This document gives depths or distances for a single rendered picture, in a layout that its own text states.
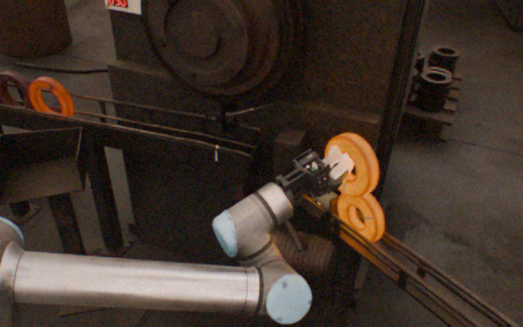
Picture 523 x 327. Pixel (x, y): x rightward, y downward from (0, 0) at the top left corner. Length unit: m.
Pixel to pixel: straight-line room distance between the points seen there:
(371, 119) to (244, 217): 0.59
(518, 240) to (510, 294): 0.37
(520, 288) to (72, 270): 1.90
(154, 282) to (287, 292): 0.24
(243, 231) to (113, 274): 0.28
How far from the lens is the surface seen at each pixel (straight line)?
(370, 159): 1.08
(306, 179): 1.03
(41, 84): 1.90
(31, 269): 0.87
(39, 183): 1.69
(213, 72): 1.29
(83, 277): 0.85
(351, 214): 1.34
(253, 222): 0.98
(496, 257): 2.42
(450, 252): 2.34
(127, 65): 1.73
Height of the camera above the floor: 1.57
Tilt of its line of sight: 36 degrees down
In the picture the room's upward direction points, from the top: 2 degrees clockwise
